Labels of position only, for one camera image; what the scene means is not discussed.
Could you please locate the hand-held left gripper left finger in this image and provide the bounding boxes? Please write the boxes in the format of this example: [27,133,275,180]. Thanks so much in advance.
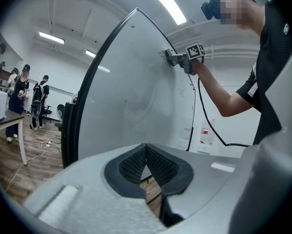
[23,142,166,234]

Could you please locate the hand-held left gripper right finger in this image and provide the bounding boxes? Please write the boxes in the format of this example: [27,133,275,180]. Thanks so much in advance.
[145,142,245,228]

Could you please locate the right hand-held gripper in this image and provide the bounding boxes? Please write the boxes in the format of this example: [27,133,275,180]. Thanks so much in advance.
[169,42,206,76]

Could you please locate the large white curved panel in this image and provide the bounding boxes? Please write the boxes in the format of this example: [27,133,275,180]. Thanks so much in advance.
[61,7,197,170]

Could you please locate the person's right forearm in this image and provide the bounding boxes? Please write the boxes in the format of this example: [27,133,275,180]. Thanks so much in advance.
[191,58,258,118]

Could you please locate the clear plastic wrapped package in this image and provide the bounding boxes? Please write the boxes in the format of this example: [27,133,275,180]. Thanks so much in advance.
[199,118,217,146]

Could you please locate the person's head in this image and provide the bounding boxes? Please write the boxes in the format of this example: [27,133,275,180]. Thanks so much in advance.
[208,0,269,37]

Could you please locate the person's black clothing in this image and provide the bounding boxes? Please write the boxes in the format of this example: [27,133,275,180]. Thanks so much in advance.
[235,0,292,146]

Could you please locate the black office chair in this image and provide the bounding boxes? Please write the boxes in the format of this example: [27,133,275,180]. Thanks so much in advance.
[41,104,53,124]

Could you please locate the black table with white legs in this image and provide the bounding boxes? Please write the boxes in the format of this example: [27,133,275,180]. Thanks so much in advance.
[0,108,28,166]

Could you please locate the black head-mounted camera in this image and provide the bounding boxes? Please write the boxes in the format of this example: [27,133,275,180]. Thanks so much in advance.
[200,0,221,21]

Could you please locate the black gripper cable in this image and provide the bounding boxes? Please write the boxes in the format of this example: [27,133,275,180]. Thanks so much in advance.
[187,74,250,148]

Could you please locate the white floor cable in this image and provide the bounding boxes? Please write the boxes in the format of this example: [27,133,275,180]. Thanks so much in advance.
[5,130,54,193]

